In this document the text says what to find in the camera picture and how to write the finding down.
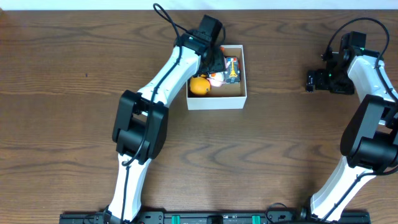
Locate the white pink rubber chicken toy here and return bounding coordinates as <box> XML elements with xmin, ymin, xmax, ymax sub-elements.
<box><xmin>206</xmin><ymin>46</ymin><xmax>227</xmax><ymax>88</ymax></box>

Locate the red grey toy truck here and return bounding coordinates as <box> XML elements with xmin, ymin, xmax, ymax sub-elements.
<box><xmin>224</xmin><ymin>57</ymin><xmax>241</xmax><ymax>84</ymax></box>

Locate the orange rubber giraffe toy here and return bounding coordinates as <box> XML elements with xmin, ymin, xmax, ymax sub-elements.
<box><xmin>189</xmin><ymin>75</ymin><xmax>211</xmax><ymax>96</ymax></box>

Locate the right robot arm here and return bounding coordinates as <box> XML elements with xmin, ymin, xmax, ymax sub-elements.
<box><xmin>306</xmin><ymin>31</ymin><xmax>397</xmax><ymax>223</ymax></box>

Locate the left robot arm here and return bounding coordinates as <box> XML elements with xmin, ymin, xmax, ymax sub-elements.
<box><xmin>104</xmin><ymin>15</ymin><xmax>225</xmax><ymax>223</ymax></box>

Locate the white cardboard box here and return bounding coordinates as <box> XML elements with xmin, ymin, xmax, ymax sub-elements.
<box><xmin>186</xmin><ymin>45</ymin><xmax>248</xmax><ymax>110</ymax></box>

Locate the black mounting rail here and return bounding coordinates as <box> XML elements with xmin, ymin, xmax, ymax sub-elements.
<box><xmin>58</xmin><ymin>210</ymin><xmax>371</xmax><ymax>224</ymax></box>

